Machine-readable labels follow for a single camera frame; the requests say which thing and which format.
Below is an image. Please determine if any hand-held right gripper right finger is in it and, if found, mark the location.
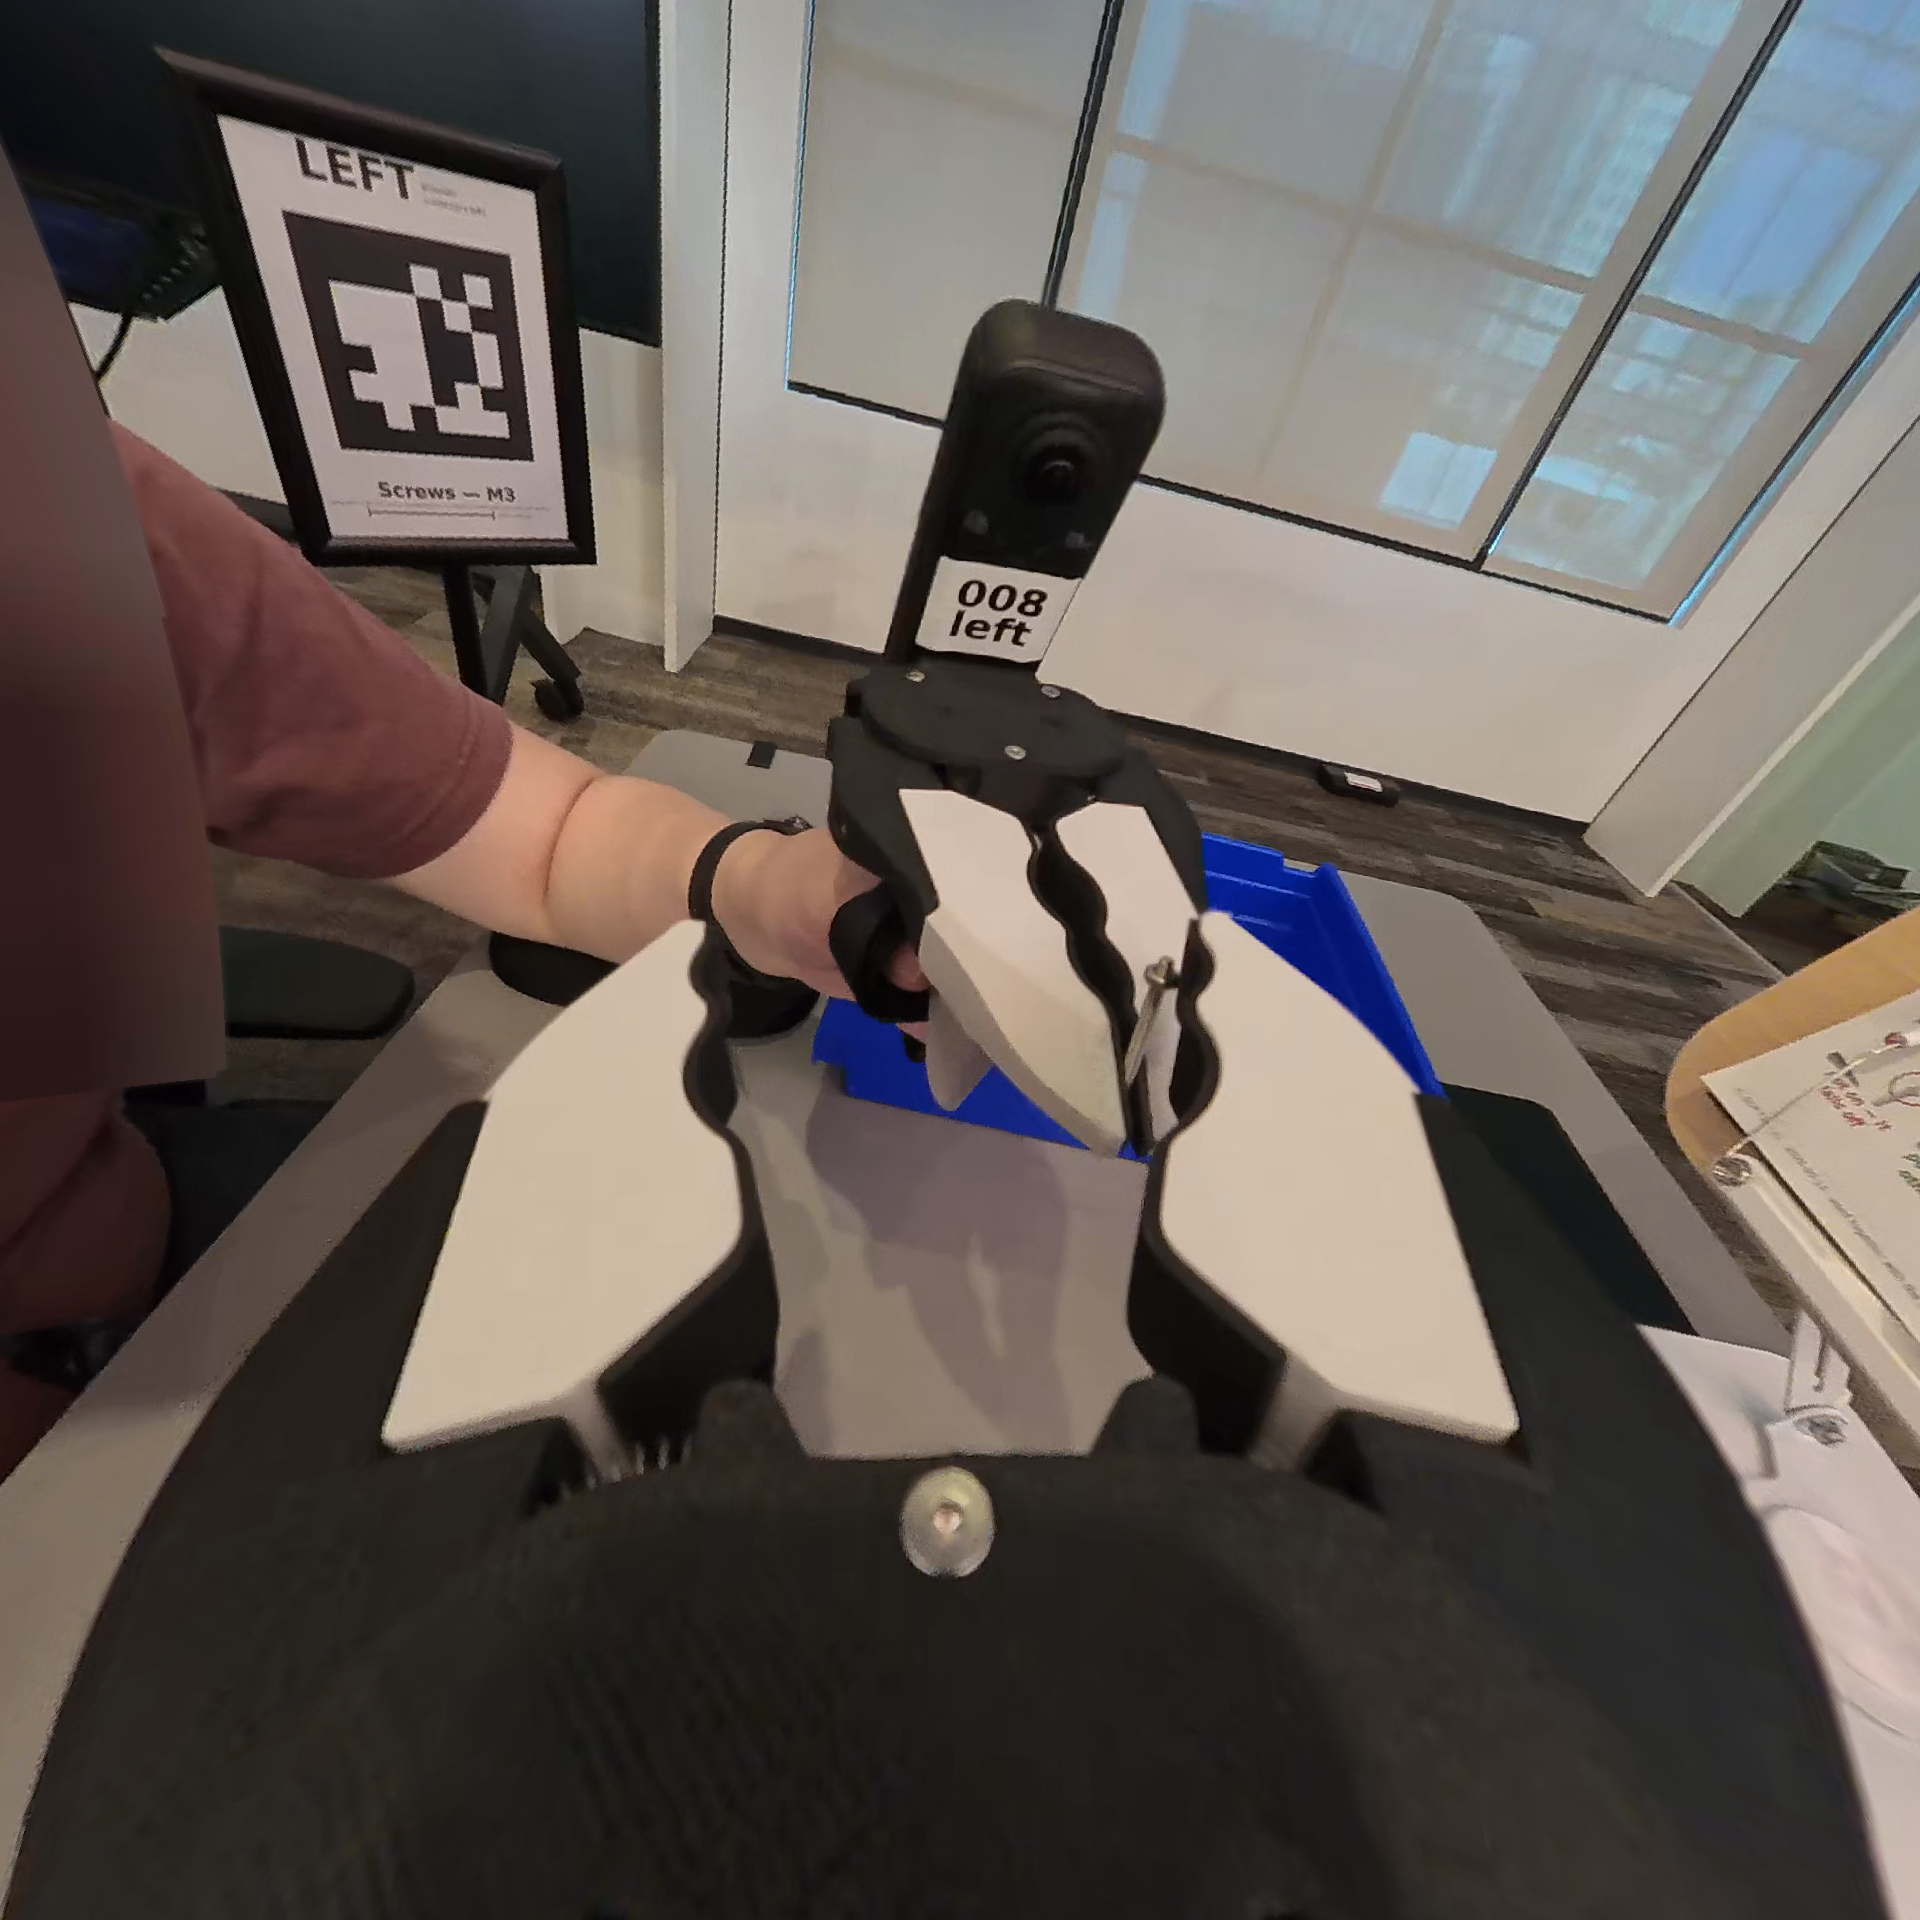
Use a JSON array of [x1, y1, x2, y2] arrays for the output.
[[1127, 911, 1520, 1479]]

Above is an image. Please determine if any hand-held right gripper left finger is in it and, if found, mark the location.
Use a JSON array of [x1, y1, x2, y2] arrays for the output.
[[381, 920, 781, 1479]]

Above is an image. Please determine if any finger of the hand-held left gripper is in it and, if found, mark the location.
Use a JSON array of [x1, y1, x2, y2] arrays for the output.
[[896, 787, 1142, 1157], [1034, 811, 1213, 1154]]

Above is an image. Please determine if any small metal bolt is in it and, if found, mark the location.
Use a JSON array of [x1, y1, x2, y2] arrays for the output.
[[1124, 957, 1182, 1104]]

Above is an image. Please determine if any blue plastic bin with divider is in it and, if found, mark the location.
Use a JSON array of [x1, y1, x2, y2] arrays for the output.
[[810, 833, 1445, 1161]]

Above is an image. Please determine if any person's left forearm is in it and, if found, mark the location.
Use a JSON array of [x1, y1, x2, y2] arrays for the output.
[[111, 420, 737, 966]]

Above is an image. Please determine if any person's left hand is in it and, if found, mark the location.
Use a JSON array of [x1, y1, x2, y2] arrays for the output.
[[704, 822, 934, 1041]]

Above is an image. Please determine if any black wristband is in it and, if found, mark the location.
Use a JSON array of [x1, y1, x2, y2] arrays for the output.
[[686, 814, 815, 962]]

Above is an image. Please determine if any black chair armrest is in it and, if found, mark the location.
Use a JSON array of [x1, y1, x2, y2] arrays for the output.
[[222, 924, 416, 1041]]

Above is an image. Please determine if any large glass window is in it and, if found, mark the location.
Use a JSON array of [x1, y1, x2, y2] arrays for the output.
[[786, 0, 1920, 624]]

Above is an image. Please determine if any instruction sheet on stand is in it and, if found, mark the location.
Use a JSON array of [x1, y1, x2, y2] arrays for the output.
[[1635, 907, 1920, 1920]]

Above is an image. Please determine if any printed instruction poster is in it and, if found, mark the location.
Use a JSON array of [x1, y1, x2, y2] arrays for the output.
[[1702, 1028, 1920, 1353]]

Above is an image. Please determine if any black framed marker sign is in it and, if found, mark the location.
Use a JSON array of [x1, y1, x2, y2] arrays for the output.
[[156, 48, 598, 725]]

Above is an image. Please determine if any wire page holder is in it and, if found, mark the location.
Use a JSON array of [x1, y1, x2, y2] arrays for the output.
[[1717, 1031, 1920, 1187]]

